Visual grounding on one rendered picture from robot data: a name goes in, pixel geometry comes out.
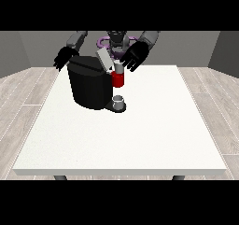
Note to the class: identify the grey robot trunk purple rings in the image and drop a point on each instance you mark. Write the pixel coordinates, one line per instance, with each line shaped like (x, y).
(117, 42)

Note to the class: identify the black coffee machine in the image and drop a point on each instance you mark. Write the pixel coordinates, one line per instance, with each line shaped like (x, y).
(88, 83)

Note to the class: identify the small grey cup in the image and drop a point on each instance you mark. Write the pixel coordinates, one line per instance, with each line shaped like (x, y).
(118, 102)

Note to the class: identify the dark table leg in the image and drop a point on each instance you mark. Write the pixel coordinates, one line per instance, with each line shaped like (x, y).
(178, 177)
(60, 177)

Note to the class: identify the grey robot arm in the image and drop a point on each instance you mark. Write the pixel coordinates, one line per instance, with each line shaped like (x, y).
(75, 39)
(150, 38)

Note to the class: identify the red pod holder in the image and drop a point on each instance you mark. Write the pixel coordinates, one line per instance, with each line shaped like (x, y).
(117, 78)

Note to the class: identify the pale grey machine lid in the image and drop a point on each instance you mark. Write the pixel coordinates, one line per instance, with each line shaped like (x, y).
(104, 59)

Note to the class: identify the small grey coffee pod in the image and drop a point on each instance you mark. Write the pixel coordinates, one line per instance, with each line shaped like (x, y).
(118, 67)

